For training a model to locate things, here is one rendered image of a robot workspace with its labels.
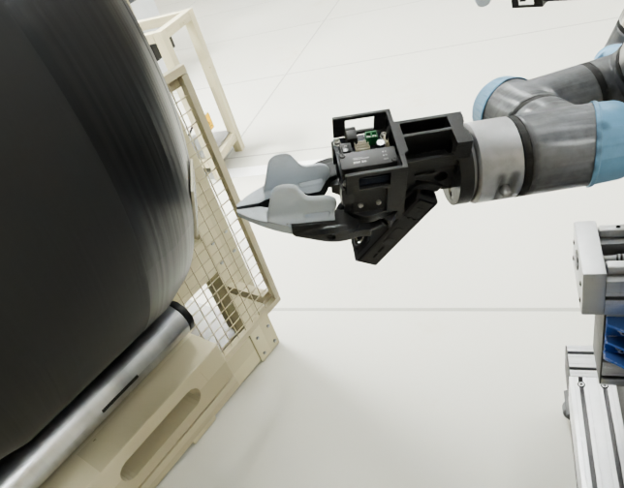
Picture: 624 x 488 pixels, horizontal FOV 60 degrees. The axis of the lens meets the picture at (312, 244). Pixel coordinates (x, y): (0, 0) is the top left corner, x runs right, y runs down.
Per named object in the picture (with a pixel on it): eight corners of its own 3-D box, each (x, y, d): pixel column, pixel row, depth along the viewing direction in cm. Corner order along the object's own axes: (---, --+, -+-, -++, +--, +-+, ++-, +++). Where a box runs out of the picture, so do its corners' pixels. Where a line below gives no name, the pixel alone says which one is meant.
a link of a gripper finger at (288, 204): (227, 177, 47) (331, 161, 47) (239, 218, 52) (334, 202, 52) (229, 205, 45) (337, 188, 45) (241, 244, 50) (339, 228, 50)
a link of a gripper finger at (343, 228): (287, 197, 51) (378, 182, 51) (289, 208, 52) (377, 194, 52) (293, 237, 48) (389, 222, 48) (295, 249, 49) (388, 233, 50)
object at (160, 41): (223, 179, 291) (160, 31, 245) (133, 188, 313) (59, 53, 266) (245, 146, 316) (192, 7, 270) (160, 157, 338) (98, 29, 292)
